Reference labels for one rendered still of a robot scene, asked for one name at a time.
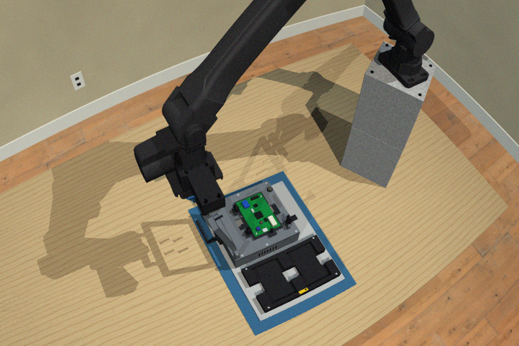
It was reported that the green circuit board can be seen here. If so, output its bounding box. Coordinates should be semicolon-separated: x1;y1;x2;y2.
236;193;281;237

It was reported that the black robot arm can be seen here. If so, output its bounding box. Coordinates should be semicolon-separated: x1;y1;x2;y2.
134;0;435;216

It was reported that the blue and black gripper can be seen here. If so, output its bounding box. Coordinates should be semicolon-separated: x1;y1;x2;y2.
165;151;223;203

